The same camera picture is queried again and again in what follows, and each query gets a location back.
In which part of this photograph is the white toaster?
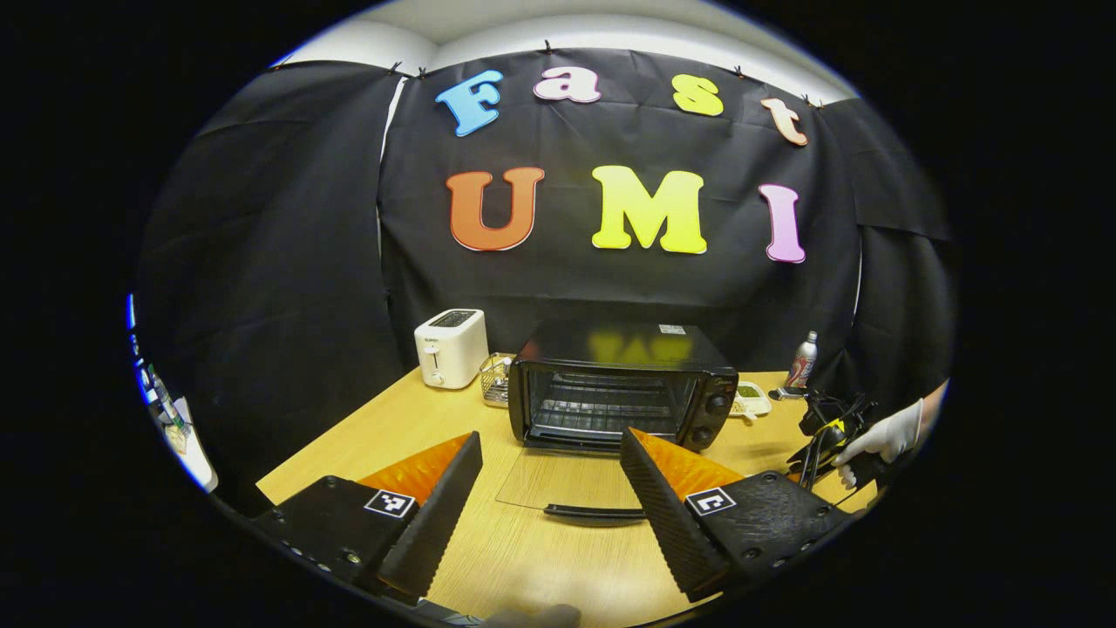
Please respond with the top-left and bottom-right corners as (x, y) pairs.
(414, 309), (490, 391)

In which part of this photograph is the white divided grain dish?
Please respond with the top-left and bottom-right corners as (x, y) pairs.
(730, 381), (774, 420)

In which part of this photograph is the silver drink bottle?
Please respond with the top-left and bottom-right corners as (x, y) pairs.
(784, 331), (820, 391)

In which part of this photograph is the black backdrop cloth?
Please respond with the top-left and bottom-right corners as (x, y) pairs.
(131, 48), (958, 517)

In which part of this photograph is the wire mesh basket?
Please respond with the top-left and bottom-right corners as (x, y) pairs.
(478, 352), (517, 409)

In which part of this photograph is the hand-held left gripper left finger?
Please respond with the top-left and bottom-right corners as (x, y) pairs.
(251, 431), (485, 608)

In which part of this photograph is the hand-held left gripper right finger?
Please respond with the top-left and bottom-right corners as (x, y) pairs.
(619, 427), (861, 604)

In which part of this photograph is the black electric oven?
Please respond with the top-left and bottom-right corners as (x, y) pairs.
(494, 320), (740, 526)

